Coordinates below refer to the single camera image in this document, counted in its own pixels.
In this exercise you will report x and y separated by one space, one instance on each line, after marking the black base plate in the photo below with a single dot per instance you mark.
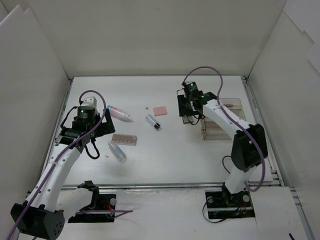
219 208
106 201

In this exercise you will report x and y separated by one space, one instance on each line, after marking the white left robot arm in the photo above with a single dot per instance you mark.
42 215

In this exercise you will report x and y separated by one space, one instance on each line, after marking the clear organizer frame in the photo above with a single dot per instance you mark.
212 131

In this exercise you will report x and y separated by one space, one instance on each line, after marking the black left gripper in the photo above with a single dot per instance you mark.
107 124

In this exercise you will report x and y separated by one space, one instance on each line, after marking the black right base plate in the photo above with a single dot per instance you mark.
219 208

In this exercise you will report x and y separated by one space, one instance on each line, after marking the pink square compact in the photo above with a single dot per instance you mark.
160 111

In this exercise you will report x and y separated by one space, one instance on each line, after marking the clear blue small bottle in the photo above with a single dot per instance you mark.
117 151

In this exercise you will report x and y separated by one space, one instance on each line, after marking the aluminium rail frame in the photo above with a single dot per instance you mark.
163 182

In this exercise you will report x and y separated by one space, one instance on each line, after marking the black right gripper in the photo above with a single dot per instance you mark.
182 107

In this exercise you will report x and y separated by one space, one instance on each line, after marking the lilac lipstick tube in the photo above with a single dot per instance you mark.
153 122

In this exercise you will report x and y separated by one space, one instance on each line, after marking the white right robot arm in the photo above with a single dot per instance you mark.
249 146

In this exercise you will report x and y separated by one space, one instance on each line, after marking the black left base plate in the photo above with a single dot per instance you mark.
106 201

